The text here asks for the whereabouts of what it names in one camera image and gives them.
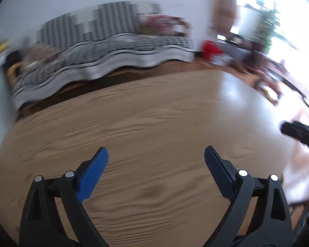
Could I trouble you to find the black white striped sofa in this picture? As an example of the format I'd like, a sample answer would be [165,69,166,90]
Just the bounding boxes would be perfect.
[12,1,195,108]

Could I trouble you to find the floral cushion on sofa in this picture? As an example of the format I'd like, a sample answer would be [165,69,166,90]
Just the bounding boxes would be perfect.
[139,14,191,37]

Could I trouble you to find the pink children's tricycle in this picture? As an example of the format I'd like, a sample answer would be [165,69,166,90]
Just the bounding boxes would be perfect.
[251,56,287,105]

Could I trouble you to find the brown patterned curtain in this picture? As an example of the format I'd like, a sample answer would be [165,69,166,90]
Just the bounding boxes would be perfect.
[212,0,237,35]

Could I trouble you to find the beige plush on sofa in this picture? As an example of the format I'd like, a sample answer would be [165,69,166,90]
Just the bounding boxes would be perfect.
[22,43,60,71]

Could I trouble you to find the black metal chair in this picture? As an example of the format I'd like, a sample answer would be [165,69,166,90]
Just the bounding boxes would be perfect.
[289,201,309,241]

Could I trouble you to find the red plastic bag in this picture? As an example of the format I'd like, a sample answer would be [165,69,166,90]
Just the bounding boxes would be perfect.
[201,40,223,60]

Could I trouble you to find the papers on floor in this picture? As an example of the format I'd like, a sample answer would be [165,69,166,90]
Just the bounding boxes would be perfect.
[210,54,234,66]

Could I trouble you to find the potted green plant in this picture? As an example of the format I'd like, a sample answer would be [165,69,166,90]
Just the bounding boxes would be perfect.
[252,0,285,54]

